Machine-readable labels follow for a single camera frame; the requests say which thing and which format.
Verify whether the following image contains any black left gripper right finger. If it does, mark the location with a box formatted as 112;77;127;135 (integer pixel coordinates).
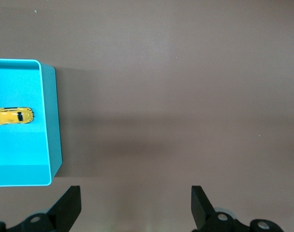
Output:
191;185;283;232

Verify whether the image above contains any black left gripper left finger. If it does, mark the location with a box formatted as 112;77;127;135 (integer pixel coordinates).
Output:
0;185;82;232

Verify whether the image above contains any yellow beetle toy car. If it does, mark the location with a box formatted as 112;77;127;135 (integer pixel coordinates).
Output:
0;106;34;126

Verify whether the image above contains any teal plastic bin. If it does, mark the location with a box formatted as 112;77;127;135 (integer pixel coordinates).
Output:
0;58;63;188

